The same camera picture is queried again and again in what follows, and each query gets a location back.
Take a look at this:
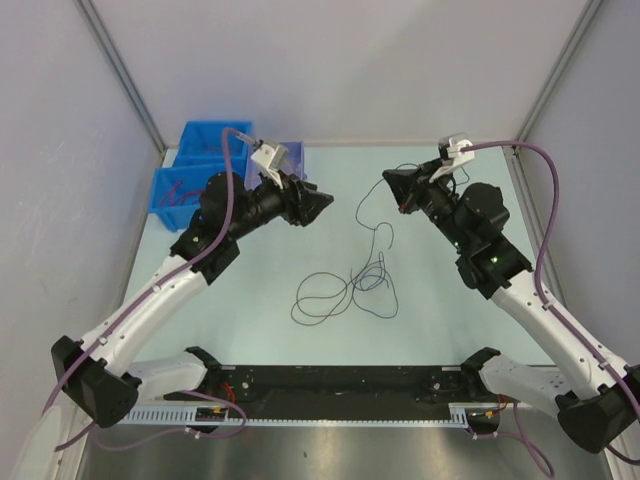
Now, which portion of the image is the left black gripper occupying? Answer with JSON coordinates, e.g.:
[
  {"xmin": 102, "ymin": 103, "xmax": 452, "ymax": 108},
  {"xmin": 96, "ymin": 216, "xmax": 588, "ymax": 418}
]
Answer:
[{"xmin": 226, "ymin": 168, "xmax": 333, "ymax": 241}]

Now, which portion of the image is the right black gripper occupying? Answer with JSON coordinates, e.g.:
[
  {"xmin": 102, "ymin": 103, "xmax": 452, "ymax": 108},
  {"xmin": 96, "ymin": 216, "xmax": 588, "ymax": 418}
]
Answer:
[{"xmin": 382, "ymin": 158, "xmax": 471, "ymax": 252}]

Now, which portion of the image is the dark red cable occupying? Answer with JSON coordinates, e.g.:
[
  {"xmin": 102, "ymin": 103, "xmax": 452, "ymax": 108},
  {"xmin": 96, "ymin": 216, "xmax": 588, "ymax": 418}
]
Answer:
[{"xmin": 159, "ymin": 180, "xmax": 201, "ymax": 207}]

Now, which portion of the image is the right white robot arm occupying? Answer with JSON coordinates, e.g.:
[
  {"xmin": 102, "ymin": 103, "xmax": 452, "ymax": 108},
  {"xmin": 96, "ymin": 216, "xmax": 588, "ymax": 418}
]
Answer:
[{"xmin": 382, "ymin": 161, "xmax": 639, "ymax": 454}]

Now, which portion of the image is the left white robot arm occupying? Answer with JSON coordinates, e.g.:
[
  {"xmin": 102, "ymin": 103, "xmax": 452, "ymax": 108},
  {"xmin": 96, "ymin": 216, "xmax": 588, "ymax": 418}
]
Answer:
[{"xmin": 51, "ymin": 173, "xmax": 334, "ymax": 428}]

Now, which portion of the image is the lavender plastic tray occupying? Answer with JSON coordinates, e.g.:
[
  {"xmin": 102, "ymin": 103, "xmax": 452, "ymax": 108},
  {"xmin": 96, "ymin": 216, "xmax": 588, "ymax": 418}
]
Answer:
[{"xmin": 244, "ymin": 142, "xmax": 307, "ymax": 189}]

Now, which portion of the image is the rear blue plastic bin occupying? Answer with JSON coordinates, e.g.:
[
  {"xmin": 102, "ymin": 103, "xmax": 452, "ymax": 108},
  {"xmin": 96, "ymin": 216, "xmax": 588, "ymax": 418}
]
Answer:
[{"xmin": 176, "ymin": 120, "xmax": 253, "ymax": 161}]

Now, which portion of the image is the blue plastic bin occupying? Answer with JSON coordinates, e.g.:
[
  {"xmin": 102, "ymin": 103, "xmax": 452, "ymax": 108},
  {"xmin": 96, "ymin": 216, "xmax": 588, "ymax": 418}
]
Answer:
[
  {"xmin": 148, "ymin": 164, "xmax": 224, "ymax": 232},
  {"xmin": 176, "ymin": 120, "xmax": 253, "ymax": 161}
]

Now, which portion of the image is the front blue plastic bin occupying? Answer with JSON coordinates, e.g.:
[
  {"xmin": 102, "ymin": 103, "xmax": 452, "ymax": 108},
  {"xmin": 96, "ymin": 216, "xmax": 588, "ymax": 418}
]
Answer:
[{"xmin": 148, "ymin": 164, "xmax": 224, "ymax": 232}]

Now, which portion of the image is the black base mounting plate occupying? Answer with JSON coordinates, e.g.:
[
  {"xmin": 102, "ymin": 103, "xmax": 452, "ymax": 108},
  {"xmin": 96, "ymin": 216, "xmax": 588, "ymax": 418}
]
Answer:
[{"xmin": 197, "ymin": 365, "xmax": 512, "ymax": 422}]

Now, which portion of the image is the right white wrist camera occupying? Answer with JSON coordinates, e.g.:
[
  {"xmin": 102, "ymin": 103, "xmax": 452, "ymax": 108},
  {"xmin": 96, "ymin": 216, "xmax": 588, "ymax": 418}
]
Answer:
[{"xmin": 430, "ymin": 133, "xmax": 475, "ymax": 183}]

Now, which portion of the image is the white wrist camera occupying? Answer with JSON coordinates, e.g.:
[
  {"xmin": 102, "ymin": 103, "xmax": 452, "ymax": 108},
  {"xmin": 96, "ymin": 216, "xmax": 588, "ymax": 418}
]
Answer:
[
  {"xmin": 430, "ymin": 133, "xmax": 475, "ymax": 183},
  {"xmin": 250, "ymin": 140, "xmax": 289, "ymax": 190}
]

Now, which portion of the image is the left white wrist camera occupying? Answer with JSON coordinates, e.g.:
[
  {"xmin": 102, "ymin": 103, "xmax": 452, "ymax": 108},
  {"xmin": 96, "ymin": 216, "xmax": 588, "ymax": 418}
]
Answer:
[{"xmin": 250, "ymin": 140, "xmax": 289, "ymax": 190}]

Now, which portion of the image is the grey slotted cable duct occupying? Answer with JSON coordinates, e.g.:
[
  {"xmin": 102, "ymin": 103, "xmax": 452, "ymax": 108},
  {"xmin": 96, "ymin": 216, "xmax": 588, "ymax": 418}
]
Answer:
[{"xmin": 117, "ymin": 404, "xmax": 503, "ymax": 429}]

